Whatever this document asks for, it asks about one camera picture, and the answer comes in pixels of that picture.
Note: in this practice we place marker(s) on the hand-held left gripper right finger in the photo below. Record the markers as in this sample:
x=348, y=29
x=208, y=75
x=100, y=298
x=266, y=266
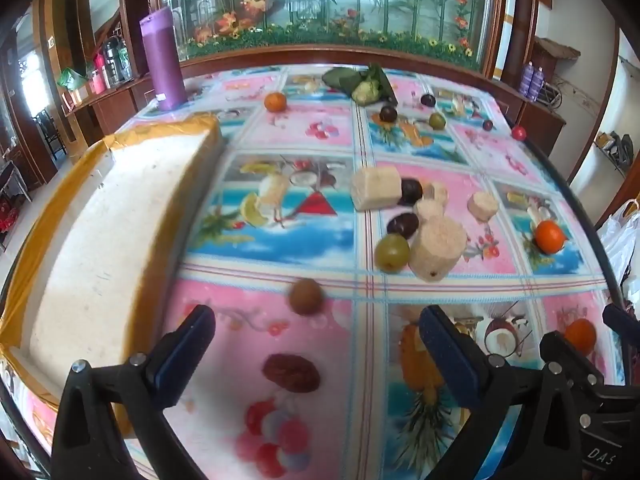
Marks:
x=450, y=355

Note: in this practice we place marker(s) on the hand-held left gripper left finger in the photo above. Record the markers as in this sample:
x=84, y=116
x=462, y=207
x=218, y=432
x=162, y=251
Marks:
x=185, y=355

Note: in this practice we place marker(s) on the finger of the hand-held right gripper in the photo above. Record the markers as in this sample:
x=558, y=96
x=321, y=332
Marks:
x=620, y=319
x=567, y=352

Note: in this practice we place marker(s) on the orange tangerine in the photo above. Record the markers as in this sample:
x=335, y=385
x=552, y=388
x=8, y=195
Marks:
x=550, y=236
x=275, y=102
x=580, y=336

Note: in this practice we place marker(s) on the large round tan banana piece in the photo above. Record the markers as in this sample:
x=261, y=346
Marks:
x=437, y=250

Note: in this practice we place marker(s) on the red dried jujube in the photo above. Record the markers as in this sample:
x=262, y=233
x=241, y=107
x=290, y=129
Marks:
x=291, y=373

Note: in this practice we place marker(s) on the large green grape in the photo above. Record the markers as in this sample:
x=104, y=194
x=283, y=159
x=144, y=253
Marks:
x=393, y=253

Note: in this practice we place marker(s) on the brown longan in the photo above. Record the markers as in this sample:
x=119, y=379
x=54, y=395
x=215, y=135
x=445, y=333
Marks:
x=306, y=297

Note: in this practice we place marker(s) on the small banana piece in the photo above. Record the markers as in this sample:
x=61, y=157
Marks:
x=483, y=206
x=431, y=211
x=440, y=191

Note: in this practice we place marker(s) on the white foam box yellow tape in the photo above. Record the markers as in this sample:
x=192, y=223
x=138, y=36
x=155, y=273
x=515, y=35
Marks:
x=125, y=220

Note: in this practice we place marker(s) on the large blocky banana chunk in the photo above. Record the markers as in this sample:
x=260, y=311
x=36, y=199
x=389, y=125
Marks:
x=376, y=188

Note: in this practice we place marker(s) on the white plastic bag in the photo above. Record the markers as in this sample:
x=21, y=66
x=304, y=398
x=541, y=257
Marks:
x=617, y=240

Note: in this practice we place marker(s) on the dark oval date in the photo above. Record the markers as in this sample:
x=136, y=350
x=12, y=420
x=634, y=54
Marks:
x=402, y=224

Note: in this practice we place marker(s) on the dark purple plum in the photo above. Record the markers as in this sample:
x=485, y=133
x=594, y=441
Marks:
x=427, y=100
x=411, y=191
x=388, y=113

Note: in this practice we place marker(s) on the red cherry tomato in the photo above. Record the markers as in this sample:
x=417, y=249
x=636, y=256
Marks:
x=519, y=133

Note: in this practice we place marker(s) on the wooden side cabinet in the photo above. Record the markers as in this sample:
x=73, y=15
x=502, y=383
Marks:
x=537, y=120

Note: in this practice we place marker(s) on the printed pink blue tablecloth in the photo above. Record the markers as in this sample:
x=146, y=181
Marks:
x=310, y=125

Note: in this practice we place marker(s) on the leafy green cauliflower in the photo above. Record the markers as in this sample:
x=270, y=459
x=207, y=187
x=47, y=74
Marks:
x=365, y=89

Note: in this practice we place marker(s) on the pink bottle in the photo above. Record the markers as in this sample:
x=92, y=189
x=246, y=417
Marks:
x=100, y=77

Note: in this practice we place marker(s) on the purple thermos bottle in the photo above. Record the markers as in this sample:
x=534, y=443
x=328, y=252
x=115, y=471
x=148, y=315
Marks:
x=162, y=60

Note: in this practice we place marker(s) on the green packet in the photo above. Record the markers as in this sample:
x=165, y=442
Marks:
x=70, y=80

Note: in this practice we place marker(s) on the dark metal flask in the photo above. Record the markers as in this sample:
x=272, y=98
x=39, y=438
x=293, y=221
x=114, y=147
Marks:
x=116, y=60

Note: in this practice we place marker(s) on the floral painted glass cabinet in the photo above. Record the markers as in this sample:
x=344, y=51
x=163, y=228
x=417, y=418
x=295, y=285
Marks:
x=350, y=5

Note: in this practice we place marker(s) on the wooden wall shelf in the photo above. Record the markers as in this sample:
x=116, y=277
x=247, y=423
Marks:
x=75, y=35

